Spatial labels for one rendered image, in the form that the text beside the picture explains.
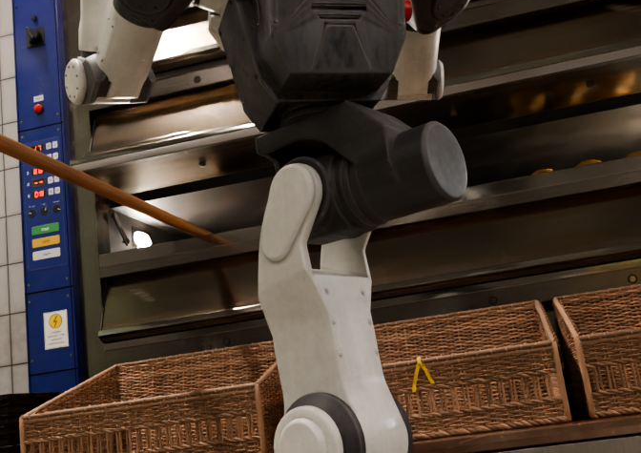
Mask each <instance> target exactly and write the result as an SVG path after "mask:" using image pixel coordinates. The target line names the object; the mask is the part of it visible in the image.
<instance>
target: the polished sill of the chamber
mask: <svg viewBox="0 0 641 453"><path fill-rule="evenodd" d="M635 171H641V155H636V156H630V157H625V158H619V159H614V160H610V161H604V162H599V163H593V164H589V165H583V166H578V167H573V168H567V169H563V170H557V171H552V172H547V173H541V174H537V175H527V176H521V177H516V178H512V179H506V180H501V181H495V182H490V183H486V184H480V185H475V186H469V187H466V188H465V192H464V195H463V196H462V198H461V199H460V200H458V201H455V202H452V203H448V204H446V205H451V204H457V203H462V202H468V201H472V200H478V199H483V198H489V197H494V196H503V195H509V194H514V193H520V192H524V191H530V190H535V189H541V188H546V187H551V186H557V185H562V184H568V183H572V182H578V181H583V180H589V179H594V178H599V177H604V176H610V175H620V174H624V173H630V172H635ZM443 206H445V205H443ZM261 227H262V225H258V226H253V227H247V228H242V229H237V230H232V231H227V232H221V233H216V234H211V235H206V236H201V237H191V238H185V239H181V240H176V241H170V242H165V243H159V244H155V245H150V246H144V247H139V248H133V249H129V250H124V251H118V252H113V253H108V254H103V255H99V265H100V268H103V267H109V266H114V265H119V264H124V263H130V262H135V261H140V260H145V259H151V258H157V257H167V256H171V255H177V254H182V253H188V252H193V251H198V250H203V249H209V248H214V247H219V246H224V245H230V244H235V243H241V242H245V241H251V240H257V239H260V234H261Z"/></svg>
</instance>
